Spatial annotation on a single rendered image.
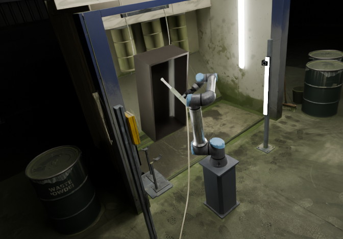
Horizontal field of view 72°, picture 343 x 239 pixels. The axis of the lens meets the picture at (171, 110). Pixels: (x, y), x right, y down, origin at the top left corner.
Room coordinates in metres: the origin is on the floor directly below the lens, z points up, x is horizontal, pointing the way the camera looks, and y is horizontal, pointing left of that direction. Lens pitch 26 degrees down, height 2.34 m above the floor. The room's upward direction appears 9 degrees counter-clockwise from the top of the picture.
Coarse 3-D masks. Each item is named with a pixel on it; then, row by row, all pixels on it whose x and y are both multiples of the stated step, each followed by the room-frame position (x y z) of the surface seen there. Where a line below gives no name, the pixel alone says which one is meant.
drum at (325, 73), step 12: (324, 60) 3.92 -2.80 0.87; (312, 72) 3.59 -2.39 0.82; (324, 72) 3.45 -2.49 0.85; (336, 72) 3.40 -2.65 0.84; (312, 84) 3.57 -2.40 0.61; (324, 84) 3.44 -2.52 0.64; (336, 84) 3.41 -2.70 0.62; (312, 96) 3.54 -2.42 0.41; (324, 96) 3.43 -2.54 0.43; (336, 96) 3.42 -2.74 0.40; (312, 108) 3.52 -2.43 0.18; (324, 108) 3.42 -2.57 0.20; (336, 108) 3.45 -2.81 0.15
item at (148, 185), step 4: (144, 176) 1.78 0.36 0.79; (144, 180) 1.73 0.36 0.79; (148, 180) 1.72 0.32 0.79; (144, 184) 1.67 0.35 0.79; (148, 184) 1.66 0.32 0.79; (152, 184) 1.66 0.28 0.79; (172, 184) 1.62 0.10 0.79; (144, 188) 1.62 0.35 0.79; (148, 188) 1.61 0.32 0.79; (152, 188) 1.61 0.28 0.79; (164, 188) 1.58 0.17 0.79; (148, 192) 1.57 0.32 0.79; (152, 192) 1.56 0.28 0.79; (160, 192) 1.55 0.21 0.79; (152, 196) 1.52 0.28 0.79; (156, 196) 1.51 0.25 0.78
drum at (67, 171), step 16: (32, 160) 2.23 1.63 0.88; (80, 160) 2.17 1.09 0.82; (64, 176) 1.95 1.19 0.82; (80, 176) 2.07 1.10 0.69; (48, 192) 1.89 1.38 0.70; (64, 192) 1.92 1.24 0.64; (80, 192) 2.01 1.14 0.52; (48, 208) 1.91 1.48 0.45; (64, 208) 1.89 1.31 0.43; (80, 208) 1.95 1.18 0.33; (96, 208) 2.11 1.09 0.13; (64, 224) 1.89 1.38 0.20; (80, 224) 1.92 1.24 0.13
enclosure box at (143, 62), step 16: (160, 48) 3.12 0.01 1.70; (176, 48) 3.10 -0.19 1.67; (144, 64) 2.72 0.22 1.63; (160, 64) 3.18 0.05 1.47; (176, 64) 3.21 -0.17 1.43; (144, 80) 2.78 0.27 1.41; (160, 80) 3.22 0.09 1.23; (176, 80) 3.25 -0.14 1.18; (144, 96) 2.85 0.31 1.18; (160, 96) 3.25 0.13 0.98; (144, 112) 2.93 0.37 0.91; (160, 112) 3.29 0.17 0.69; (176, 112) 3.35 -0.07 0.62; (144, 128) 3.02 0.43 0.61; (160, 128) 3.13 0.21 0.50; (176, 128) 3.11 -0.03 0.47
